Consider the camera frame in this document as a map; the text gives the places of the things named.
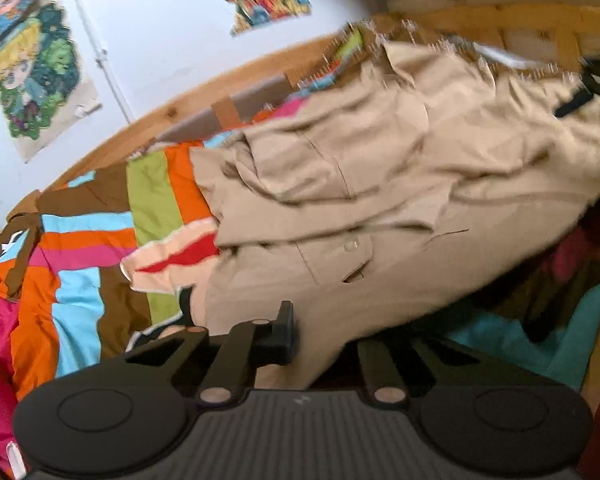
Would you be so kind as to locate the cartoon girl wall poster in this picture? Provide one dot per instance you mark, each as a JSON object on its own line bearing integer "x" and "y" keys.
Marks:
{"x": 44, "y": 89}

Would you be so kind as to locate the colourful striped bedspread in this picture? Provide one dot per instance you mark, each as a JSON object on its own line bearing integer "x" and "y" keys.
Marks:
{"x": 116, "y": 257}

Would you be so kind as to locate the beige trench coat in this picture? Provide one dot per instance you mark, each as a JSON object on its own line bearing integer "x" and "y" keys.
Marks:
{"x": 424, "y": 178}

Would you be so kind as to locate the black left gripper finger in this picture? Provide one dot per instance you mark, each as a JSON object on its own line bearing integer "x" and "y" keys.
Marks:
{"x": 273, "y": 342}

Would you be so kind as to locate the dark red garment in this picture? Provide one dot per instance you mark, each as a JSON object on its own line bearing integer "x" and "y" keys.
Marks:
{"x": 568, "y": 272}

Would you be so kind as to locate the teal cloth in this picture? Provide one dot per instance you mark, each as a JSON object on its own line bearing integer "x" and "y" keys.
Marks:
{"x": 563, "y": 356}

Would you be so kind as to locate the wooden bed frame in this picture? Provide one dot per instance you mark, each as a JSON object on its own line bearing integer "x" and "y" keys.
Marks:
{"x": 554, "y": 31}

